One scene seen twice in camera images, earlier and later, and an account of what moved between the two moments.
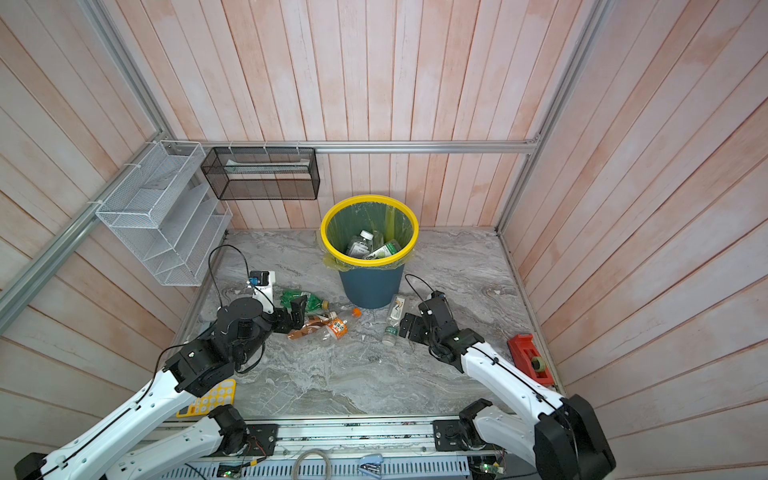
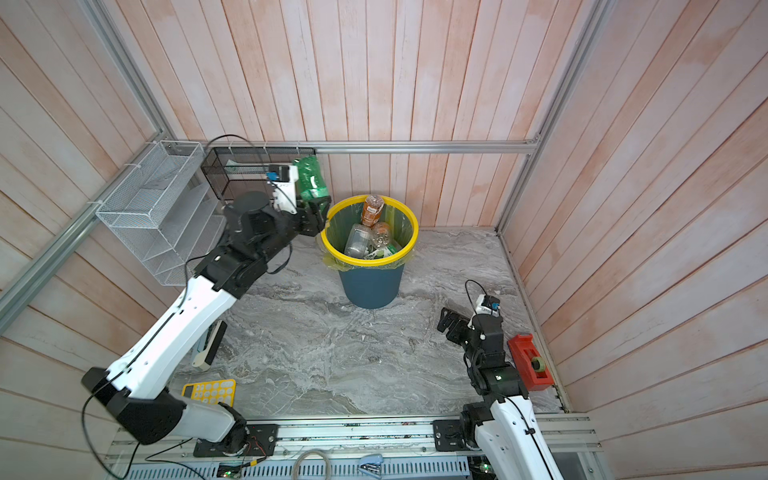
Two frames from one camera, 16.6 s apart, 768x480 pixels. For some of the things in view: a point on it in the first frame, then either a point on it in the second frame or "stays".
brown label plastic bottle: (313, 322) → (381, 235)
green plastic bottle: (313, 303) → (311, 180)
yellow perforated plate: (222, 393) stays
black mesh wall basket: (263, 173) stays
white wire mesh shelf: (168, 213) stays
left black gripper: (285, 326) → (313, 218)
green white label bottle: (386, 250) stays
